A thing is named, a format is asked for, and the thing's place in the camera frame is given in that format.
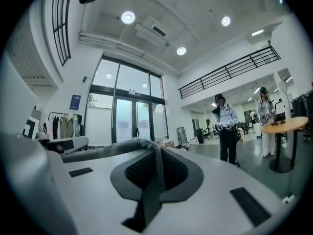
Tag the white power strip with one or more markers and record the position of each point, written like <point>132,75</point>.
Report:
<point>288,199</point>

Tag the black storage bins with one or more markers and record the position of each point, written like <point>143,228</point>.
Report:
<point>302,105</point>

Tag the white ceiling pipes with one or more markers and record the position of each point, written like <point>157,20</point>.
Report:
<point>127,46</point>

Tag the white ceiling air conditioner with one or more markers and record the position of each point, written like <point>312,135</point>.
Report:
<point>152,29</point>

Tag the black balcony railing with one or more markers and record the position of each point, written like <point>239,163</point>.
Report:
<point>227,72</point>

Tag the glass entrance door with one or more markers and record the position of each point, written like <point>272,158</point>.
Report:
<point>132,106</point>

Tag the blue wall poster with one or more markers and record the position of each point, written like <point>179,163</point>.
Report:
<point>76,102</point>

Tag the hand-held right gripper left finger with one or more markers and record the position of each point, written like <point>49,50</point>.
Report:
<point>97,199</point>

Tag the round ceiling lamp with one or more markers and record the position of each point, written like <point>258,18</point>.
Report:
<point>181,50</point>
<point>225,21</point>
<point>127,16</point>

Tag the long ceiling strip light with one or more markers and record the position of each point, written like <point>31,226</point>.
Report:
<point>257,32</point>

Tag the round wooden table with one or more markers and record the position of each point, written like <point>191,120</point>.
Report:
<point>286,125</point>

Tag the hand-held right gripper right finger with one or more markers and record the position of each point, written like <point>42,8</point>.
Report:
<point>207,212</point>

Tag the folded black hand cart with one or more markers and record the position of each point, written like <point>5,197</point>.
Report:
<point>183,137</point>

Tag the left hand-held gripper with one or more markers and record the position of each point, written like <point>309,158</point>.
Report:
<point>78,142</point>

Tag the clothes rack with garments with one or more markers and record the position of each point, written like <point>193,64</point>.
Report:
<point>66,127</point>

